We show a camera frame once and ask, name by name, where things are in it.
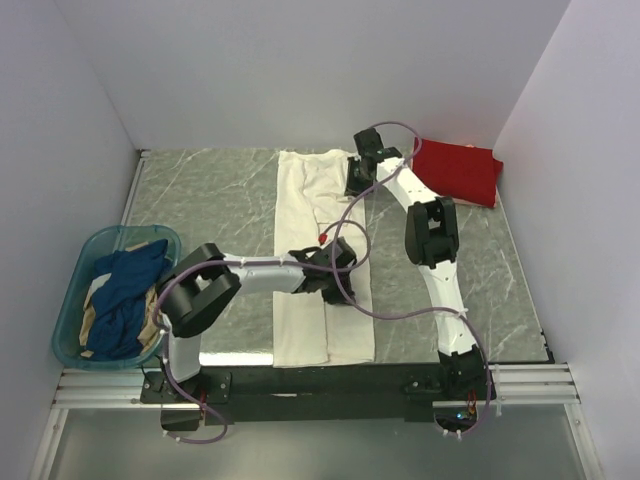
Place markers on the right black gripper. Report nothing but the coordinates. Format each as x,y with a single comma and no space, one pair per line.
352,188

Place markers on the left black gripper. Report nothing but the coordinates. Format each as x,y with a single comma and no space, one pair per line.
333,298

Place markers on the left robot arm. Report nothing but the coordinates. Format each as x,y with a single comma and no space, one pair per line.
192,296

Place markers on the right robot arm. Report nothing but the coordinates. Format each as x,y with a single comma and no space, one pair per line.
431,243

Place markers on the folded pink t-shirt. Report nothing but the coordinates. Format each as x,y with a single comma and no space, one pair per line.
475,176

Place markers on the folded red t-shirt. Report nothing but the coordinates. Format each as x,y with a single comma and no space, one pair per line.
433,165

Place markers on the beige t-shirt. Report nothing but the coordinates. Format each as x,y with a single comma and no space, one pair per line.
150,315

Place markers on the blue t-shirt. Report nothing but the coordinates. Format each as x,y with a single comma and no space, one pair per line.
125,295

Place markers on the teal plastic basket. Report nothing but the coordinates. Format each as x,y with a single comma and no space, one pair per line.
105,320

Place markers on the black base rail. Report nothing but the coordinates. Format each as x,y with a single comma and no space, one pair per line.
354,392

